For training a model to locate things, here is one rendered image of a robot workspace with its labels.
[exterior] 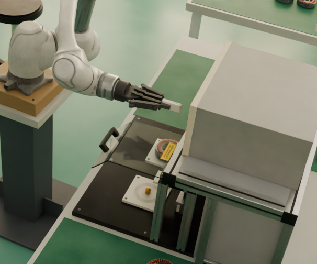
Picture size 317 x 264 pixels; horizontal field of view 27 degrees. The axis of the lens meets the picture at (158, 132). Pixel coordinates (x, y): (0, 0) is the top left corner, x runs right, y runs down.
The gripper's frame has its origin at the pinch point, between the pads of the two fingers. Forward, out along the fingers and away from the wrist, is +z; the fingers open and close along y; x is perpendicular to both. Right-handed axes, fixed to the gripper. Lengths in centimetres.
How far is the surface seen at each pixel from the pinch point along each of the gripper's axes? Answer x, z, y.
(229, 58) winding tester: 13.1, 13.5, -18.2
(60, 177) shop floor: -118, -72, -63
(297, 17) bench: -44, 23, -170
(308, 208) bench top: -44, 56, -20
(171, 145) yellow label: -11.9, 3.6, 6.3
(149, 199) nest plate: -40.2, -1.5, 7.0
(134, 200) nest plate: -40.2, -6.3, 9.9
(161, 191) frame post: -17.8, 6.7, 23.3
